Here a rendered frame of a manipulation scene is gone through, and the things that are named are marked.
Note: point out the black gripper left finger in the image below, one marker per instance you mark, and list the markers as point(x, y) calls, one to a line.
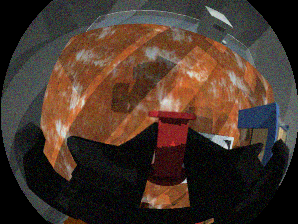
point(130, 161)

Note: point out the clear-panelled guard cubby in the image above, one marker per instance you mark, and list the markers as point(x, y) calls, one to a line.
point(282, 130)

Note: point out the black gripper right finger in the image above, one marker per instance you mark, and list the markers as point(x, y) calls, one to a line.
point(207, 164)

